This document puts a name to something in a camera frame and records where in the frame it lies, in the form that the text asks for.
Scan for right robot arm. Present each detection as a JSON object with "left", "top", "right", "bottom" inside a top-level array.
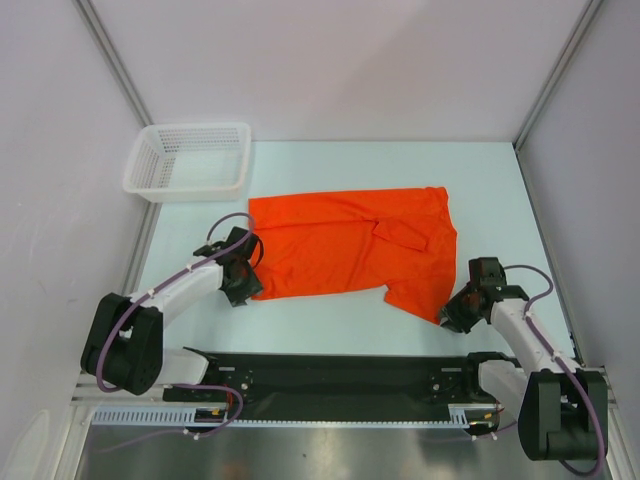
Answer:
[{"left": 439, "top": 257, "right": 608, "bottom": 472}]

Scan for aluminium corner post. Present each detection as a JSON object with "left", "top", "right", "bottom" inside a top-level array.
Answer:
[
  {"left": 512, "top": 0, "right": 606, "bottom": 153},
  {"left": 72, "top": 0, "right": 154, "bottom": 128}
]

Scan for slotted grey cable duct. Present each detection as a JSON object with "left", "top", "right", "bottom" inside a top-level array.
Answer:
[{"left": 91, "top": 406, "right": 498, "bottom": 430}]

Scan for white plastic mesh basket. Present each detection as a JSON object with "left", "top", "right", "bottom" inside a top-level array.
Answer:
[{"left": 122, "top": 122, "right": 252, "bottom": 203}]

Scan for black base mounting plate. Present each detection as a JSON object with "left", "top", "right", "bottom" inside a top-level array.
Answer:
[{"left": 163, "top": 351, "right": 521, "bottom": 422}]

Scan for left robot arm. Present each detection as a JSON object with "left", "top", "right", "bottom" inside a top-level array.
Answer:
[{"left": 80, "top": 227, "right": 264, "bottom": 400}]

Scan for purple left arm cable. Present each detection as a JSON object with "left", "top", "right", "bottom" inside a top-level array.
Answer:
[{"left": 94, "top": 212, "right": 259, "bottom": 454}]

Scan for right aluminium corner post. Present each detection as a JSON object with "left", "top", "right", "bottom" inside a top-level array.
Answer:
[{"left": 512, "top": 0, "right": 606, "bottom": 153}]

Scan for left aluminium corner post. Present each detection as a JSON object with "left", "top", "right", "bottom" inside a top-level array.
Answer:
[{"left": 72, "top": 0, "right": 154, "bottom": 128}]

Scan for orange t shirt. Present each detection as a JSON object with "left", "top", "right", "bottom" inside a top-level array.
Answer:
[{"left": 248, "top": 187, "right": 457, "bottom": 323}]

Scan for aluminium extrusion rail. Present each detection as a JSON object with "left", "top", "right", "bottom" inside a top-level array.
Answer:
[{"left": 69, "top": 366, "right": 169, "bottom": 410}]

